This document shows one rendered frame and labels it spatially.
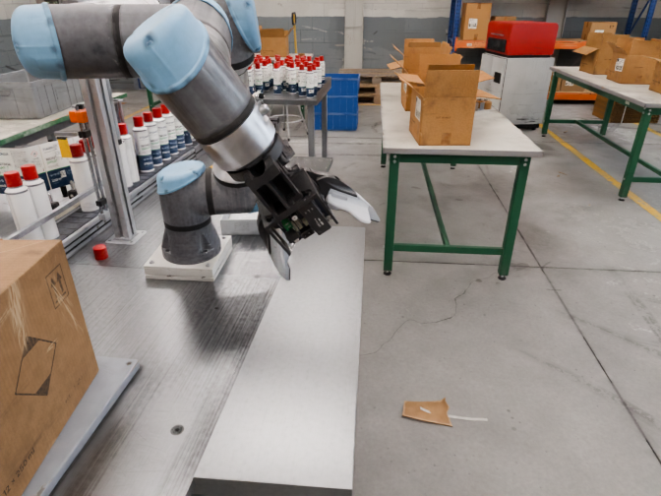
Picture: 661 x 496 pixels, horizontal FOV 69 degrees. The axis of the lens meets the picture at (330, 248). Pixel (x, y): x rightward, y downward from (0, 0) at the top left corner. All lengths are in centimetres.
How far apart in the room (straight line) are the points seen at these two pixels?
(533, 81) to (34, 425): 618
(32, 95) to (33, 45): 290
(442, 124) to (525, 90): 394
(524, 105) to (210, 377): 591
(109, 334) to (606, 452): 173
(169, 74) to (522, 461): 177
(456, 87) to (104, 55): 212
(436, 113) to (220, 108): 214
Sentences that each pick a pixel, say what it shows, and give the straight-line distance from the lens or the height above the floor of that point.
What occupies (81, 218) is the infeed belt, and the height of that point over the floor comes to 88.
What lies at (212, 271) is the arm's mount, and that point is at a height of 86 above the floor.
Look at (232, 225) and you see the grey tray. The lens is 145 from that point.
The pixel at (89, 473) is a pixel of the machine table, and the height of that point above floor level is 83.
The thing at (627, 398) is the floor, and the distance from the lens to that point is 240.
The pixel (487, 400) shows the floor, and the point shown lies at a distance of 216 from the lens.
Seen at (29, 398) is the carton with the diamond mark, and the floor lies 96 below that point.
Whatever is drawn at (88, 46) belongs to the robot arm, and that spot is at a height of 141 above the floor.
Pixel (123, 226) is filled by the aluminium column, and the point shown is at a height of 87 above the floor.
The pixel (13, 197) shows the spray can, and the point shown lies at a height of 103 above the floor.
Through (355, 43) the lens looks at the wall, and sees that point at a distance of 877.
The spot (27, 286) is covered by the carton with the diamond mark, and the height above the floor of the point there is 110.
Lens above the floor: 146
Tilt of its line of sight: 27 degrees down
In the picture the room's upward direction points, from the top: straight up
